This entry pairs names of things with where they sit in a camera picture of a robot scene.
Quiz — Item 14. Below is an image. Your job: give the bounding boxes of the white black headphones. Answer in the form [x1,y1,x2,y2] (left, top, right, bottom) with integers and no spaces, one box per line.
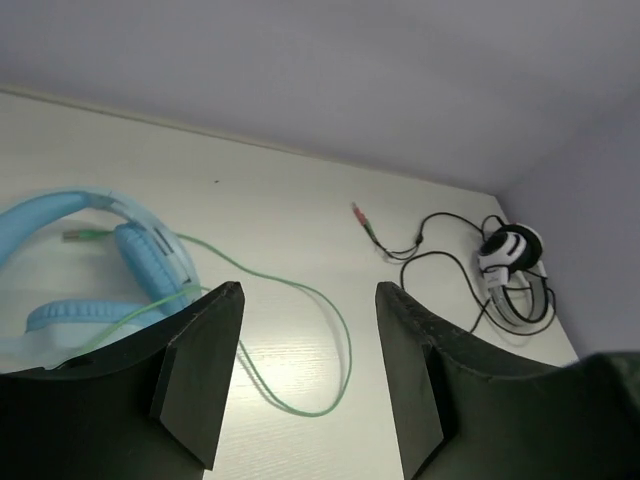
[476,219,556,337]

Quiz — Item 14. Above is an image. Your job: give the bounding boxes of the black headphone cable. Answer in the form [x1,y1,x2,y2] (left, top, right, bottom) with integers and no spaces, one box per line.
[350,201,506,346]

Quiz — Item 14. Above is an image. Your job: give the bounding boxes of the light blue headphones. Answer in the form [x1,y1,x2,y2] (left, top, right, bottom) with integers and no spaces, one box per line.
[1,188,201,374]

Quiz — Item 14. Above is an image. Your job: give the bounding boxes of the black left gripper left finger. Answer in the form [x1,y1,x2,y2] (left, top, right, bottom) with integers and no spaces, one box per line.
[1,282,244,479]

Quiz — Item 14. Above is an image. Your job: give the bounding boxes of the green headphone cable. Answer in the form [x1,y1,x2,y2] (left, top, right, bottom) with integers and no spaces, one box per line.
[61,227,354,419]

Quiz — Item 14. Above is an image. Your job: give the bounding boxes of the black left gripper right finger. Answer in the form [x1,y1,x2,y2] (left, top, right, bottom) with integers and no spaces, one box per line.
[375,282,639,479]

